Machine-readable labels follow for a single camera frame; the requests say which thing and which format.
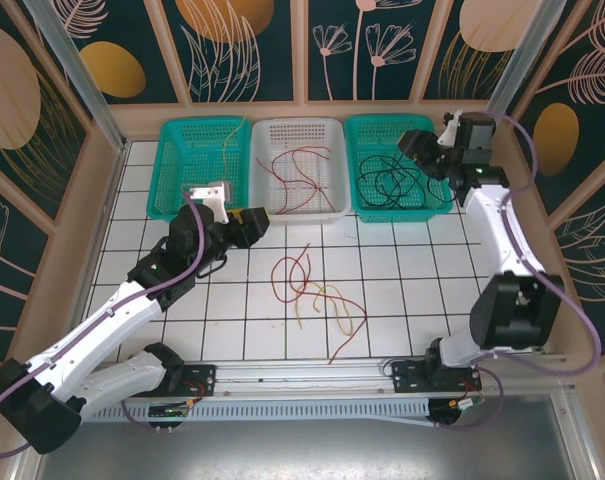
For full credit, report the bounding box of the yellow cable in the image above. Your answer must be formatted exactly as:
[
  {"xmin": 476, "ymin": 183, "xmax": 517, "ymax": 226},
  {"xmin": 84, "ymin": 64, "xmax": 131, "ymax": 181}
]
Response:
[
  {"xmin": 181, "ymin": 115, "xmax": 248, "ymax": 194},
  {"xmin": 292, "ymin": 252, "xmax": 354, "ymax": 336}
]

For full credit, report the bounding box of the teal plastic basket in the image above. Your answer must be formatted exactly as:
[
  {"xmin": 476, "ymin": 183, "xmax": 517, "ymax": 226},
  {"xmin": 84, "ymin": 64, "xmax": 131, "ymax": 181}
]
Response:
[
  {"xmin": 146, "ymin": 117, "xmax": 253, "ymax": 225},
  {"xmin": 342, "ymin": 114, "xmax": 456, "ymax": 225}
]

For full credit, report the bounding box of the white plastic basket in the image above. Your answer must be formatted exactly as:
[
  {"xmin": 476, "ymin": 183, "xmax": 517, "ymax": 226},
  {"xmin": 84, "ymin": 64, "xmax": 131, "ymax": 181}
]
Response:
[{"xmin": 249, "ymin": 118, "xmax": 356, "ymax": 225}]

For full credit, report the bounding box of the small green circuit board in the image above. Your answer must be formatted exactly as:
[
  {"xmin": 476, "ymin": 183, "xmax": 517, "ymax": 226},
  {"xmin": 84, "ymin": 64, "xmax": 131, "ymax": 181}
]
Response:
[{"xmin": 148, "ymin": 403, "xmax": 191, "ymax": 419}]

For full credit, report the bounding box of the grey metal sheet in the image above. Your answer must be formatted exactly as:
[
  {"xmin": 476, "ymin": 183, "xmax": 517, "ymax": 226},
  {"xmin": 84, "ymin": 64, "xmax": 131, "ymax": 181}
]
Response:
[{"xmin": 31, "ymin": 392, "xmax": 596, "ymax": 480}]

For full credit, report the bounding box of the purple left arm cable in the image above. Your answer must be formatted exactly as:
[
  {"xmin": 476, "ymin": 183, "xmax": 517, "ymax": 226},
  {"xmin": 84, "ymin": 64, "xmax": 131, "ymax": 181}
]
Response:
[{"xmin": 0, "ymin": 194, "xmax": 207, "ymax": 459}]

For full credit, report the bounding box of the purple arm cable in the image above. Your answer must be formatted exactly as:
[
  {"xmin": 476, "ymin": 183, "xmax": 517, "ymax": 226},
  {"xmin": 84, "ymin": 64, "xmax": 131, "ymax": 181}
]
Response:
[
  {"xmin": 0, "ymin": 194, "xmax": 207, "ymax": 459},
  {"xmin": 444, "ymin": 112, "xmax": 603, "ymax": 430}
]

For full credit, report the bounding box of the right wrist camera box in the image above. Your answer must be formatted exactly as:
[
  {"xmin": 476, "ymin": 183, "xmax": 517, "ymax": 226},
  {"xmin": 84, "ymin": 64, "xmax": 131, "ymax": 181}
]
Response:
[{"xmin": 441, "ymin": 108, "xmax": 466, "ymax": 149}]

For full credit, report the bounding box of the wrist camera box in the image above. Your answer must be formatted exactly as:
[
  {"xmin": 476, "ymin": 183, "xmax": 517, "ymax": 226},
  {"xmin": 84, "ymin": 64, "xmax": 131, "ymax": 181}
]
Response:
[
  {"xmin": 188, "ymin": 181, "xmax": 232, "ymax": 225},
  {"xmin": 441, "ymin": 108, "xmax": 466, "ymax": 149}
]

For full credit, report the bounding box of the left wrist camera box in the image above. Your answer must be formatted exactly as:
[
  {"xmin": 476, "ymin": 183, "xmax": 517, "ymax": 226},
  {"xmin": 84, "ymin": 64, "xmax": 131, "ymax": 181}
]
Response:
[{"xmin": 188, "ymin": 181, "xmax": 232, "ymax": 225}]

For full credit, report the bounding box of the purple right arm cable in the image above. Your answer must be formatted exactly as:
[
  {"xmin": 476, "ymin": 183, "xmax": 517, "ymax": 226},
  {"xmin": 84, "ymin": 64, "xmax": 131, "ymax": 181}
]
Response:
[{"xmin": 444, "ymin": 112, "xmax": 603, "ymax": 430}]

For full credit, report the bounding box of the aluminium corner post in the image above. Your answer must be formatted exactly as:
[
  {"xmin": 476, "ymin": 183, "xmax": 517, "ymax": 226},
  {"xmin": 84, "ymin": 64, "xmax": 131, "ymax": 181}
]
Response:
[
  {"xmin": 472, "ymin": 0, "xmax": 556, "ymax": 147},
  {"xmin": 24, "ymin": 0, "xmax": 129, "ymax": 154}
]

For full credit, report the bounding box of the aluminium side rail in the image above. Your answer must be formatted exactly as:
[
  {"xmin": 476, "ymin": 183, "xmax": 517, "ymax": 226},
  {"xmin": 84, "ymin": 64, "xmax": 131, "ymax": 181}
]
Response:
[{"xmin": 71, "ymin": 142, "xmax": 131, "ymax": 341}]

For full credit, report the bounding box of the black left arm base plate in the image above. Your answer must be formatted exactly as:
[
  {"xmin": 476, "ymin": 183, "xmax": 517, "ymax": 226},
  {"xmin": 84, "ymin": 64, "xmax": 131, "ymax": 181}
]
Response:
[{"xmin": 125, "ymin": 363, "xmax": 218, "ymax": 399}]

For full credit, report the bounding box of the aluminium mounting rail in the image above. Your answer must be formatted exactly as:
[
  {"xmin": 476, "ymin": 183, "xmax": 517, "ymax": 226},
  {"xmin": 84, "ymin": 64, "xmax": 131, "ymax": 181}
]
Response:
[{"xmin": 96, "ymin": 355, "xmax": 573, "ymax": 401}]

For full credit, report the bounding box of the grey slotted cable duct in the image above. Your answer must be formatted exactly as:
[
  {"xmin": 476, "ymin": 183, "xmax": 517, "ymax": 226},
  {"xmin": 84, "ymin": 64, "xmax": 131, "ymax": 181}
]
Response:
[{"xmin": 81, "ymin": 397, "xmax": 436, "ymax": 427}]

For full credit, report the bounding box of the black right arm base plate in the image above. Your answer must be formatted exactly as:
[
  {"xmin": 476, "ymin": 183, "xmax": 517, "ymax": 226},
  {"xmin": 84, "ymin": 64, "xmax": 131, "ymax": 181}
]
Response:
[{"xmin": 390, "ymin": 360, "xmax": 483, "ymax": 396}]

